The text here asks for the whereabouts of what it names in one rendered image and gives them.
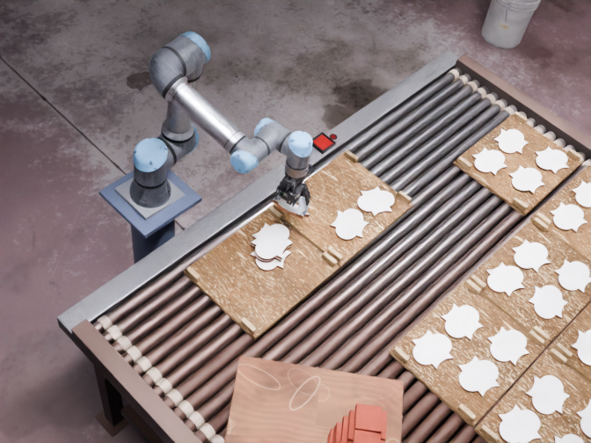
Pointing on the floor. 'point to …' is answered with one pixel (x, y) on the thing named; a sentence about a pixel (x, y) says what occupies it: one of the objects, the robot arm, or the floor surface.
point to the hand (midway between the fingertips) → (292, 204)
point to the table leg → (111, 422)
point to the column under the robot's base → (141, 239)
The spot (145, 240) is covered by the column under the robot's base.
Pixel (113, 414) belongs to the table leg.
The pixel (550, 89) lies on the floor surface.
